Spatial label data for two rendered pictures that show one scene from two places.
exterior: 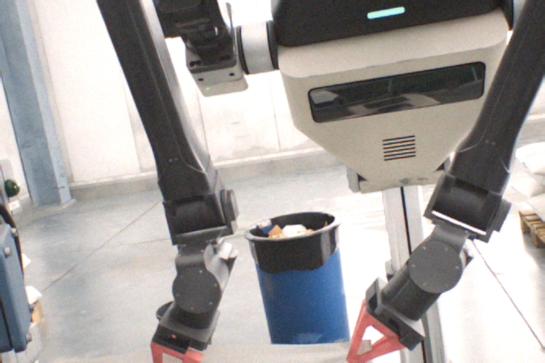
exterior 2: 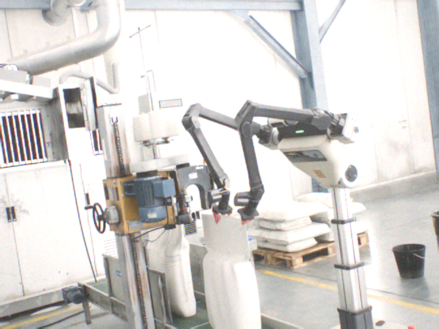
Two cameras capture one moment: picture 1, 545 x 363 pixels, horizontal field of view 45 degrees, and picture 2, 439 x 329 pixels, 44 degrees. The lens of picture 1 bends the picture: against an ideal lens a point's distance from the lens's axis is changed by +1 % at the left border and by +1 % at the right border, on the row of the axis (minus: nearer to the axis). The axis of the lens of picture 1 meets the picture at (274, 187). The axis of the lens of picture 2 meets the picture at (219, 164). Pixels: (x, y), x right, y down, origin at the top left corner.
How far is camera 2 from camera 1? 2.46 m
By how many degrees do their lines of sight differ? 50
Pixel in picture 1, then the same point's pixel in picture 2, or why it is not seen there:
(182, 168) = (213, 172)
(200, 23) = not seen: hidden behind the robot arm
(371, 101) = (300, 158)
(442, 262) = (236, 200)
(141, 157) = not seen: outside the picture
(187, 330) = (217, 209)
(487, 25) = (322, 138)
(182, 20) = not seen: hidden behind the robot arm
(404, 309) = (243, 211)
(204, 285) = (211, 198)
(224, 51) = (265, 138)
